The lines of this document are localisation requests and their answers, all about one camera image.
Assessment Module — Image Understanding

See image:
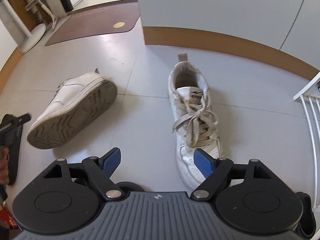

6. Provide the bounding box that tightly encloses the black Bear slide sandal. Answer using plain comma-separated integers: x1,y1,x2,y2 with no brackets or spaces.
1,125,23,185

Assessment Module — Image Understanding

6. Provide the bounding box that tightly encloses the white shoe rack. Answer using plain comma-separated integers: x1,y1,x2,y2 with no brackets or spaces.
293,72,319,209

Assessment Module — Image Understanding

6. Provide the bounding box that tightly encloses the white sneaker, grey sole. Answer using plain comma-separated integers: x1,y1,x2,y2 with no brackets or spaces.
27,69,118,149

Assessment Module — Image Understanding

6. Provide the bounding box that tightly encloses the white mop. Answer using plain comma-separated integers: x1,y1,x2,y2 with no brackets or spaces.
33,0,57,30

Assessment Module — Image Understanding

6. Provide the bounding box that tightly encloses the person's left hand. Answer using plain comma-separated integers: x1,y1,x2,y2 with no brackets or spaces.
0,147,9,185

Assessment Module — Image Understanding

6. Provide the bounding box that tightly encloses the black lace-up sneaker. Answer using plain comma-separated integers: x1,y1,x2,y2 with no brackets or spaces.
116,181,145,194
295,192,316,239

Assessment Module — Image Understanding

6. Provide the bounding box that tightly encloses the brown door mat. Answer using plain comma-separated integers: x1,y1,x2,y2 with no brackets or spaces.
46,2,140,46

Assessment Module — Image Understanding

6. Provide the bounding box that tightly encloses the white printed sneaker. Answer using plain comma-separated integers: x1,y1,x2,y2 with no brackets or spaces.
168,53,222,190

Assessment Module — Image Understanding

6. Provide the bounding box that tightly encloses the white standing fan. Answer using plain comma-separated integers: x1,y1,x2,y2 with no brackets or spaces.
1,0,46,54

